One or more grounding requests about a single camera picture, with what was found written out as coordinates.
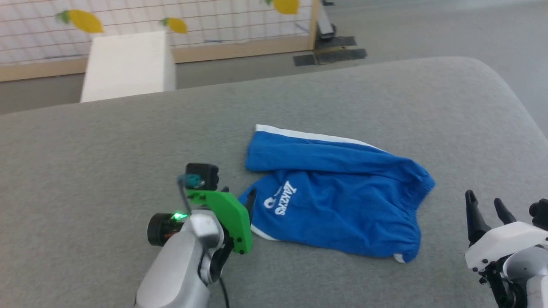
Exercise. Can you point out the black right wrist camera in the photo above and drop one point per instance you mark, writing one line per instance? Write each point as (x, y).
(540, 212)

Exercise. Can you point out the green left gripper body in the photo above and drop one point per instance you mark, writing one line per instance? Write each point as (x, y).
(229, 214)

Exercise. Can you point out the grey black wheeled stand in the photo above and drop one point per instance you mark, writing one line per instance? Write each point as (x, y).
(326, 23)

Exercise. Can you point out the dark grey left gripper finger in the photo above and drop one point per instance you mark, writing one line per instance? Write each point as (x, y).
(251, 203)

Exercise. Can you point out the blue Lakers shorts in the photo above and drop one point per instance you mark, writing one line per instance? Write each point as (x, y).
(342, 205)

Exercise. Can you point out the white rectangular block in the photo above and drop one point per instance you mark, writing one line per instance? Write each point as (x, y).
(126, 66)

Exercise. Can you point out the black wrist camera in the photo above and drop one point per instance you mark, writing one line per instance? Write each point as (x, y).
(540, 212)
(202, 175)

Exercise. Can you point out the wooden framed net fence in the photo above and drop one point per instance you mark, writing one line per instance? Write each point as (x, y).
(222, 30)

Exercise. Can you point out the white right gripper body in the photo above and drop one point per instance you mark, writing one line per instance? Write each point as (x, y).
(505, 241)

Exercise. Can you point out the black floor mat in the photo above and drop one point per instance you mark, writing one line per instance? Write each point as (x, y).
(332, 53)

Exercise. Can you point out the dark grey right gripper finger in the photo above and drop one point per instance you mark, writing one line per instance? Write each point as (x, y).
(474, 218)
(504, 211)

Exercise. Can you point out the grey fabric sofa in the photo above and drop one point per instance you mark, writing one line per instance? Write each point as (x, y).
(128, 162)

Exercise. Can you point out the yellow lemon decoration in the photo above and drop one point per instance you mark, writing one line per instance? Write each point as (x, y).
(286, 6)
(176, 25)
(84, 20)

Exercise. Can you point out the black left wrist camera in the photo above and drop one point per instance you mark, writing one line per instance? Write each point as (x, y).
(202, 175)

